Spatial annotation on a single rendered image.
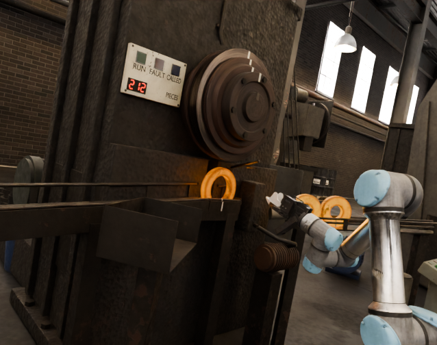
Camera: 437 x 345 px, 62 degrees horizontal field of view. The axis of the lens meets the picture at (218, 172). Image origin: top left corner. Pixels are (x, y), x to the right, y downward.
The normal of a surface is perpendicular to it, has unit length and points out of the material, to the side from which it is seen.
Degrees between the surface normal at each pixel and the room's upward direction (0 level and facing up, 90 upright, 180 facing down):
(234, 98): 90
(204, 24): 90
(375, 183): 85
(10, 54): 90
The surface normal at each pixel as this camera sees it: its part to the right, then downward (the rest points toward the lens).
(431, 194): -0.86, -0.13
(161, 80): 0.68, 0.16
